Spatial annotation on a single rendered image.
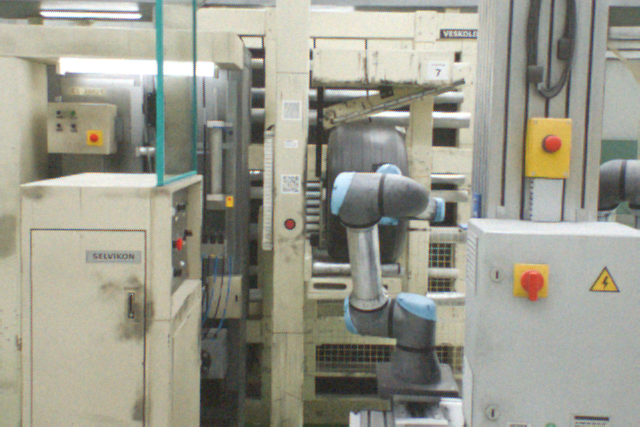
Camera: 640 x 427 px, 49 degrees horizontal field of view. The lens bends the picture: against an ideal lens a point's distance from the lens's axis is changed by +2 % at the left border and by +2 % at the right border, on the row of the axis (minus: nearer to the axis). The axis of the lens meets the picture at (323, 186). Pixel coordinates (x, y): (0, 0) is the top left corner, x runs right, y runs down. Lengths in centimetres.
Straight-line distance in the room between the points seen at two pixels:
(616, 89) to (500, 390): 1140
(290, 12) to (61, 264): 132
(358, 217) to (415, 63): 132
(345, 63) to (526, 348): 178
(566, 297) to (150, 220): 109
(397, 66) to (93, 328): 168
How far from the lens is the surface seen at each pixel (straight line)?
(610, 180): 207
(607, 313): 156
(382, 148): 262
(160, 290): 199
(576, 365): 157
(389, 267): 273
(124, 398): 210
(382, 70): 303
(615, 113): 1278
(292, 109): 274
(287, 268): 279
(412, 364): 207
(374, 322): 206
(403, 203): 181
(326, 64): 302
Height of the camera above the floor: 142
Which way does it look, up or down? 4 degrees down
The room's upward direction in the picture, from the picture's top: 1 degrees clockwise
